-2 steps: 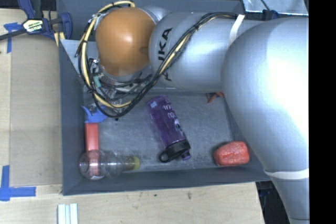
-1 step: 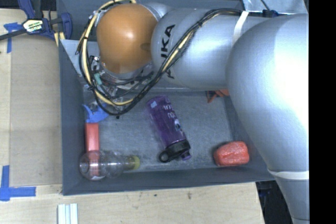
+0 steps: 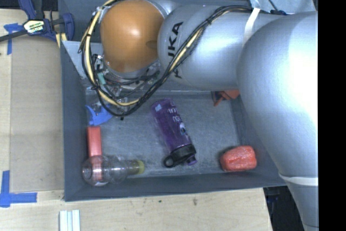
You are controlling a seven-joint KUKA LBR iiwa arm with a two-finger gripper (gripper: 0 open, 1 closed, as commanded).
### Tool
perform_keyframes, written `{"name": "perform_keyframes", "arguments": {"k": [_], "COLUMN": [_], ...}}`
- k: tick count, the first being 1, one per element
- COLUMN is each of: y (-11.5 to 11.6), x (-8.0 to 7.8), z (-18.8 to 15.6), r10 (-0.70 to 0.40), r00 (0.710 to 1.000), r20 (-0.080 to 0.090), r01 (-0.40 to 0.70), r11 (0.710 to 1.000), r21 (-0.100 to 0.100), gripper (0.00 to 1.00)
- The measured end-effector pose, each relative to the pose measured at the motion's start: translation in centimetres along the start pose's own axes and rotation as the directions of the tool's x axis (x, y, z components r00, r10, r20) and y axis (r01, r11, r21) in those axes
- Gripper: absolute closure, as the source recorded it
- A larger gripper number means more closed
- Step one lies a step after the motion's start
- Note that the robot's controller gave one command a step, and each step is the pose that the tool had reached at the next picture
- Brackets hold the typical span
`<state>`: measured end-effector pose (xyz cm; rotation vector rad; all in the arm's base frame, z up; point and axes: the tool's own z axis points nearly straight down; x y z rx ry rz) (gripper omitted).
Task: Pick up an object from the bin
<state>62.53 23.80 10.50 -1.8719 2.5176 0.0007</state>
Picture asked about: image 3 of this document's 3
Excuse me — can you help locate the pale wood board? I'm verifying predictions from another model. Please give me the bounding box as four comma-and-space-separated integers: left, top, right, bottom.
9, 10, 65, 193

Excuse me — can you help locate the clear plastic bottle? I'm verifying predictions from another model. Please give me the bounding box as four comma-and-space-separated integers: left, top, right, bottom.
81, 155, 145, 187

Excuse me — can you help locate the black cylinder on white bracket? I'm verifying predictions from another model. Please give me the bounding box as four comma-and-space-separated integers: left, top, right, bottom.
92, 53, 105, 71

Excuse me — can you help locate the grey metal bin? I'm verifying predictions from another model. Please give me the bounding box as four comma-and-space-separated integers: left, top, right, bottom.
57, 0, 288, 202

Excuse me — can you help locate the purple bottle with black cap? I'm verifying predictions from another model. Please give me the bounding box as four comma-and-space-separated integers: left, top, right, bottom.
150, 98, 198, 169

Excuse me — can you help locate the red-brown flat block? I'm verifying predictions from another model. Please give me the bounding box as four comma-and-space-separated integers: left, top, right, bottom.
86, 126, 103, 158

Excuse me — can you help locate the blue plastic toy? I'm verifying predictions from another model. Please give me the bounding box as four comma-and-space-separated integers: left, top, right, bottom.
85, 103, 113, 127

